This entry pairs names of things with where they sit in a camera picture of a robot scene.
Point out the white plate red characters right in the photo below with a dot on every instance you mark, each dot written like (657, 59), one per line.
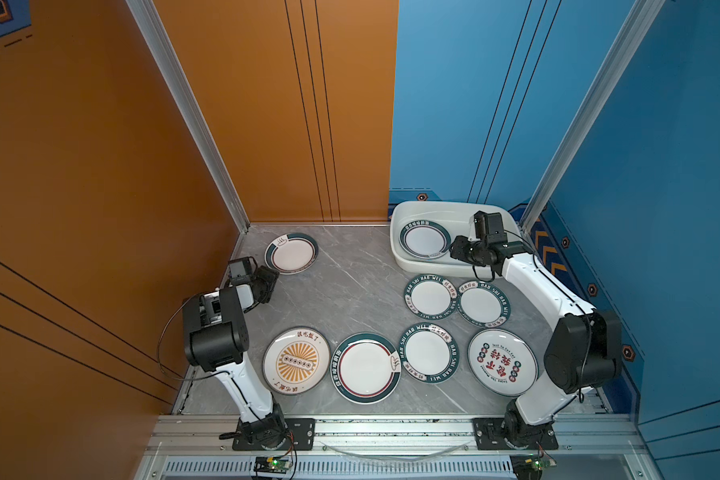
(502, 362)

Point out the front green red rim plate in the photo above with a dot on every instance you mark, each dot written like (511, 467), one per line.
(365, 368)

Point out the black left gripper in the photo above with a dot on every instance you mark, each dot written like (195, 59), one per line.
(269, 276)

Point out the green circuit board right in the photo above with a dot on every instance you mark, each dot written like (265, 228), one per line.
(531, 467)

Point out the green circuit board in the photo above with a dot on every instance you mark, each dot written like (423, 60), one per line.
(531, 467)
(273, 468)

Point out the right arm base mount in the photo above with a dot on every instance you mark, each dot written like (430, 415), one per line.
(513, 434)

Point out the aluminium corner post left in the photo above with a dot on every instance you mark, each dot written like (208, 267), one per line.
(152, 29)

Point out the green lettered rim plate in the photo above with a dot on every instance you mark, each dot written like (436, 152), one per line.
(482, 304)
(430, 297)
(428, 353)

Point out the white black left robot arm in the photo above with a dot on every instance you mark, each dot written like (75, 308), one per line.
(216, 339)

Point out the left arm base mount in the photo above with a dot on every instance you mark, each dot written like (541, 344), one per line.
(299, 429)

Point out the large green red rim plate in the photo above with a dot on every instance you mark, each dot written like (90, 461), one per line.
(425, 239)

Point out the aluminium corner post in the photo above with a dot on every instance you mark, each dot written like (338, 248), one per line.
(630, 36)
(152, 29)

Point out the white plastic bin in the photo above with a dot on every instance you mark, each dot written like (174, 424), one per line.
(456, 218)

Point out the small green red rim plate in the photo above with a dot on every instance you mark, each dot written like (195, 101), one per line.
(291, 253)

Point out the green circuit board left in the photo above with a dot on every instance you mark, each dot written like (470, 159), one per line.
(273, 468)

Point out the aluminium corner post right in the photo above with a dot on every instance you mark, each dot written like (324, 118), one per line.
(630, 36)

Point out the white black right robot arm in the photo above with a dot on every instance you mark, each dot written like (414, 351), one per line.
(583, 352)

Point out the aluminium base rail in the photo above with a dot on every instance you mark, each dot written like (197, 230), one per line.
(399, 435)

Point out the orange sunburst plate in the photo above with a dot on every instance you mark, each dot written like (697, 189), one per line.
(296, 360)

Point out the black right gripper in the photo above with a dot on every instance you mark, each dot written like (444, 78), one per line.
(457, 248)

